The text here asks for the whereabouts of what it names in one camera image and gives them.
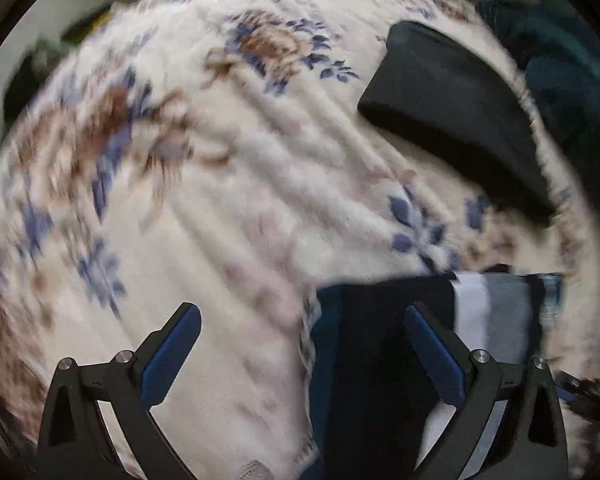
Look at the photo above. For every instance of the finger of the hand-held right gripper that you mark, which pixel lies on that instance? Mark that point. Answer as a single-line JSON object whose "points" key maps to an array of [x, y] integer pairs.
{"points": [[587, 397]]}

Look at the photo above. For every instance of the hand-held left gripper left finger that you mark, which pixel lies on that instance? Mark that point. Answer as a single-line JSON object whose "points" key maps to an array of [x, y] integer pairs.
{"points": [[172, 355]]}

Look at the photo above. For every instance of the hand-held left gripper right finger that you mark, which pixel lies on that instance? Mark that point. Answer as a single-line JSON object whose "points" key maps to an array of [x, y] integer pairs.
{"points": [[435, 355]]}

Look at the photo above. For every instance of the striped knit sweater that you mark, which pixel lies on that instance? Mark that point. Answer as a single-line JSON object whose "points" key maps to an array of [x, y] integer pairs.
{"points": [[370, 360]]}

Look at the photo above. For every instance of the floral bed blanket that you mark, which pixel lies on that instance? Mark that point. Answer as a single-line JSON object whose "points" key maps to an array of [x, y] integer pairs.
{"points": [[230, 185]]}

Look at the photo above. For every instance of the black folded garment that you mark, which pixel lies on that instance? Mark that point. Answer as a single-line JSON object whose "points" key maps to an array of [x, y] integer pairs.
{"points": [[455, 110]]}

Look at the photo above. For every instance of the teal plush duvet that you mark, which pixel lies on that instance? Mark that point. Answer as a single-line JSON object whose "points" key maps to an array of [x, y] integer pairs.
{"points": [[575, 85]]}

